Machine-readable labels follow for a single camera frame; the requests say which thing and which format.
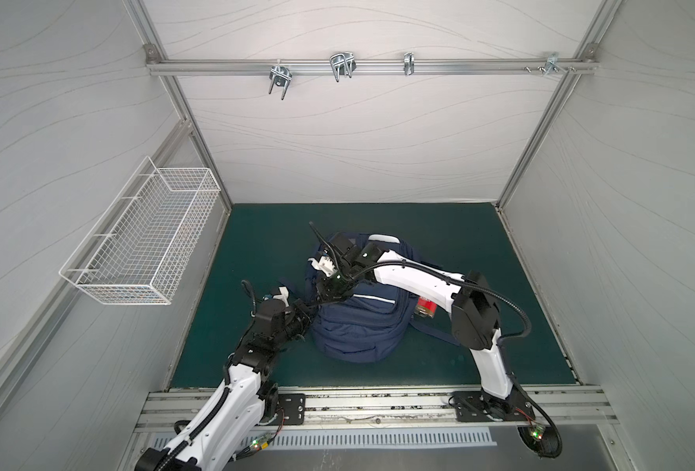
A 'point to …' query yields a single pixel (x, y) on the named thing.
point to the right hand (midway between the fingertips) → (313, 300)
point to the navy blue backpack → (373, 325)
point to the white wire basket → (138, 249)
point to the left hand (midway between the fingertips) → (320, 305)
